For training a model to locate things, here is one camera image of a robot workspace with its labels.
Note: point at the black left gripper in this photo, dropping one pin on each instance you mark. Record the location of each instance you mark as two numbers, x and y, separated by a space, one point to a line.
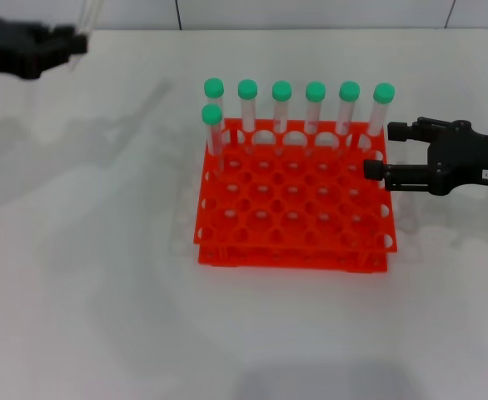
6 46

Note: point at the orange test tube rack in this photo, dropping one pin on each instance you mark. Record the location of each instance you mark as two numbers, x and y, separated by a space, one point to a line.
269 246

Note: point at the green-capped clear test tube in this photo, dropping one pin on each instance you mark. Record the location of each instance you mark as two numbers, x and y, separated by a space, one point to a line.
349 91
211 113
247 89
281 90
214 87
315 91
85 21
383 93

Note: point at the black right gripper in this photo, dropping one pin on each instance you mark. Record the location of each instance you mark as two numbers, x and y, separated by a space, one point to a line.
469 160

